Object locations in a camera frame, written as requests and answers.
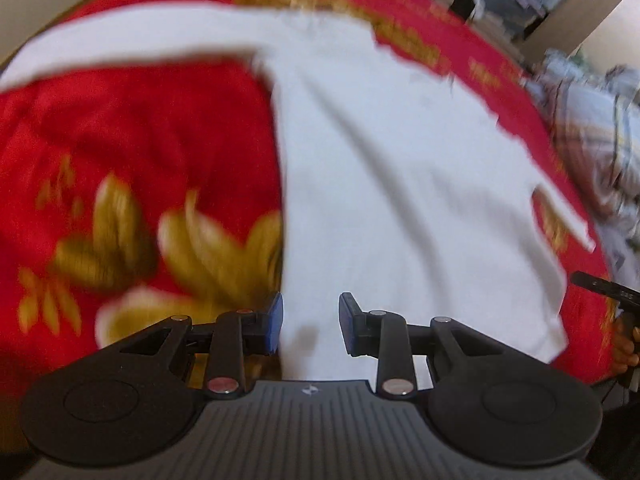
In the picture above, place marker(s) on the white long-sleeved shirt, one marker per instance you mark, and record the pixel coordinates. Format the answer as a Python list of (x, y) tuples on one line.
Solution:
[(390, 170)]

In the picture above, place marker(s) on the red floral blanket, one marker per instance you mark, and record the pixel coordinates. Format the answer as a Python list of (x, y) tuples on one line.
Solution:
[(125, 135)]

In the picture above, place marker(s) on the beige wooden board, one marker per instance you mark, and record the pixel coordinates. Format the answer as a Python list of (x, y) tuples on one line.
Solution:
[(580, 7)]

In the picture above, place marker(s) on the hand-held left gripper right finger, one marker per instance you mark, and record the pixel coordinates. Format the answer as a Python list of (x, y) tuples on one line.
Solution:
[(345, 326)]

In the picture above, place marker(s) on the blue plaid quilt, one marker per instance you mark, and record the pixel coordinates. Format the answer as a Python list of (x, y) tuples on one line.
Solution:
[(595, 125)]

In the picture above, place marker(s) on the person's right hand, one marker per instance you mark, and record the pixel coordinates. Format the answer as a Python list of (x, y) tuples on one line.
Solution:
[(626, 347)]

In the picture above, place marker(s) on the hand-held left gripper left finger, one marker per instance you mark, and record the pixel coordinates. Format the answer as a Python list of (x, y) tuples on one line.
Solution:
[(274, 324)]

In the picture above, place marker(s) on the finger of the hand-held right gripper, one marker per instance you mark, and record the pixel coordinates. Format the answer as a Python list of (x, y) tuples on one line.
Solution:
[(607, 287)]

